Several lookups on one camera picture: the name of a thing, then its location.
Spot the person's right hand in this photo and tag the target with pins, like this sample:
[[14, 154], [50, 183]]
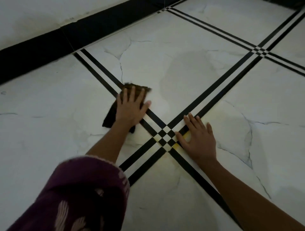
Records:
[[199, 142]]

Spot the person's left hand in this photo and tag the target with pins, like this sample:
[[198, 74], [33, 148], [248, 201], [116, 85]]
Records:
[[128, 111]]

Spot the person's right thumb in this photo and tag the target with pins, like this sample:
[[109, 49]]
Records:
[[182, 140]]

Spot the person's right little finger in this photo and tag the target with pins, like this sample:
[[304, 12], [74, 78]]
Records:
[[210, 129]]

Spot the person's left thumb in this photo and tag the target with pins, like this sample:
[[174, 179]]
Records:
[[145, 107]]

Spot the person's left middle finger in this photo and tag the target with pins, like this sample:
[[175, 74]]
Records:
[[131, 93]]

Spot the person's right middle finger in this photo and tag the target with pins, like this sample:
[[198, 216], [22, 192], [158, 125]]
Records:
[[195, 121]]

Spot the person's left little finger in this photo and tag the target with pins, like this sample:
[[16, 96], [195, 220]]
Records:
[[118, 100]]

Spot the dark brown cleaning cloth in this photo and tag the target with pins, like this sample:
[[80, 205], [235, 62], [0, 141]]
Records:
[[110, 116]]

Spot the person's left forearm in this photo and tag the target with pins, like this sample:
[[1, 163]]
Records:
[[112, 142]]

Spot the person's right forearm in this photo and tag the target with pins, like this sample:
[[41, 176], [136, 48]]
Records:
[[245, 197]]

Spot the black skirting board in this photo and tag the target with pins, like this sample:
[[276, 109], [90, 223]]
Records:
[[43, 45]]

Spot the purple patterned sleeve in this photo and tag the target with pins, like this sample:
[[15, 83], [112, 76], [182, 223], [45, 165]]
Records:
[[81, 195]]

